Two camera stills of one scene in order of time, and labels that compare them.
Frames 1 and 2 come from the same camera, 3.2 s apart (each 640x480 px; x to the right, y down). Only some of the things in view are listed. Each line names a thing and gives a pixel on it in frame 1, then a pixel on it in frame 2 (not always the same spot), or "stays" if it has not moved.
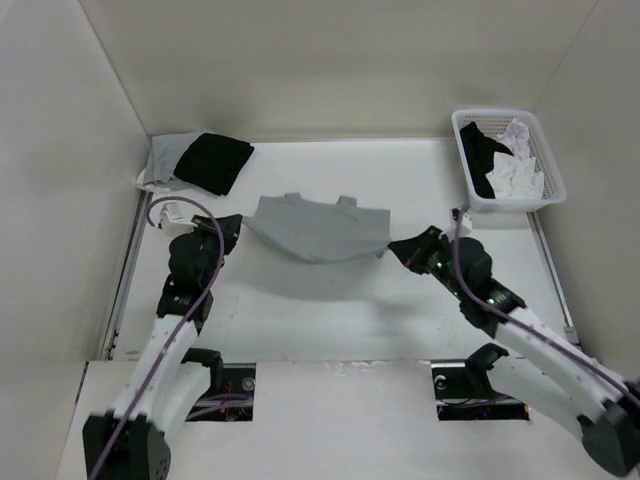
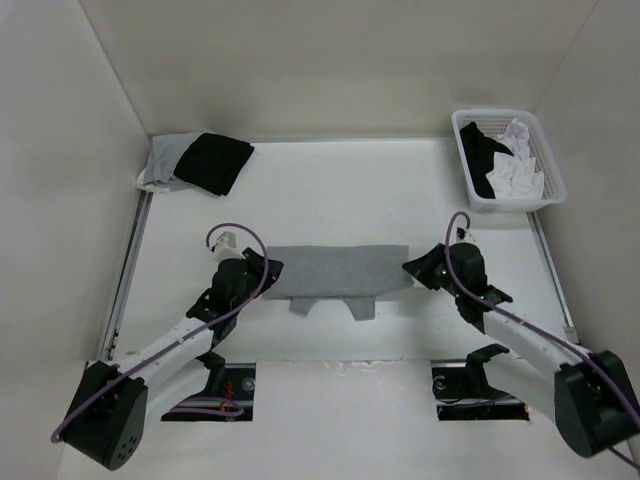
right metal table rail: [554, 279] stays
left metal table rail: [112, 335] stays
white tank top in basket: [516, 176] stays
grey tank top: [317, 231] to [355, 273]
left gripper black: [231, 226] to [255, 263]
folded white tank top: [154, 186] stays
